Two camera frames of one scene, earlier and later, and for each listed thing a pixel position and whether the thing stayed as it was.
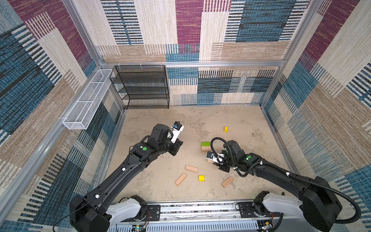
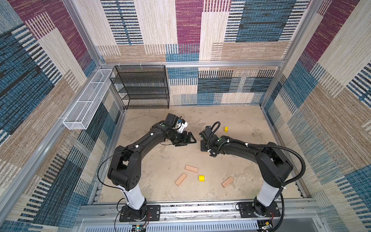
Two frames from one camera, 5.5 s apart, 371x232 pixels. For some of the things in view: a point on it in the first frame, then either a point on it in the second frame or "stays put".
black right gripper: x=223 y=168 → x=202 y=147
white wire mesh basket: x=82 y=114 stays put
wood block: x=227 y=181 stays put
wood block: x=180 y=179 stays put
